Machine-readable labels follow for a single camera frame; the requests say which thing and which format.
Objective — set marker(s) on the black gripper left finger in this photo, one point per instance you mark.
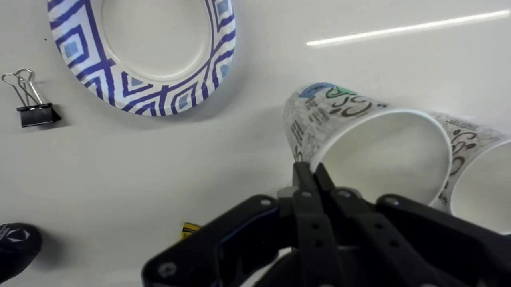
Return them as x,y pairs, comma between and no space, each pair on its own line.
313,240

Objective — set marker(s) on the small black rounded object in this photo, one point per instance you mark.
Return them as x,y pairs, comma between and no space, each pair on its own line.
18,248

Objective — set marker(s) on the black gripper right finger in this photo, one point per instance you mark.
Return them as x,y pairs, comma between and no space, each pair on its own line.
404,245

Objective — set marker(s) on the black binder clip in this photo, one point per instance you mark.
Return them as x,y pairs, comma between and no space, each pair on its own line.
38,114

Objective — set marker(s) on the blue white paper plate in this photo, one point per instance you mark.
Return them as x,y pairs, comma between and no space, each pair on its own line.
153,42

